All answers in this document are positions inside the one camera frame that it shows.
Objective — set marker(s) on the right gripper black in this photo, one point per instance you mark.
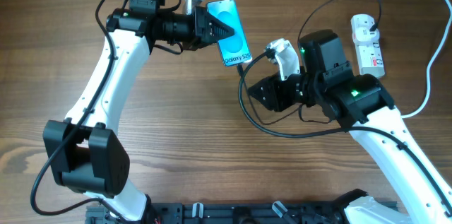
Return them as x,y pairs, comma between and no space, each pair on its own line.
277,93

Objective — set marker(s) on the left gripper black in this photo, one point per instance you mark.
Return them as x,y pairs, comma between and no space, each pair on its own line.
200,27

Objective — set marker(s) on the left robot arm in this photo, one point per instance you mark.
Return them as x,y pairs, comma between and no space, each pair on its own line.
84,152

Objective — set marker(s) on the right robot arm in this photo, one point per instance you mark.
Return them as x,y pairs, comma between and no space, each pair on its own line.
316,72

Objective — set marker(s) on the white charger plug adapter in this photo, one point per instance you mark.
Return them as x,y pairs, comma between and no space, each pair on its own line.
364,36

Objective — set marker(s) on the white power strip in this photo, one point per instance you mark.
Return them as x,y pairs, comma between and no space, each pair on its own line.
369,57

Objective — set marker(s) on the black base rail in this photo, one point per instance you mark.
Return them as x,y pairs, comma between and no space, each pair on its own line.
309,212

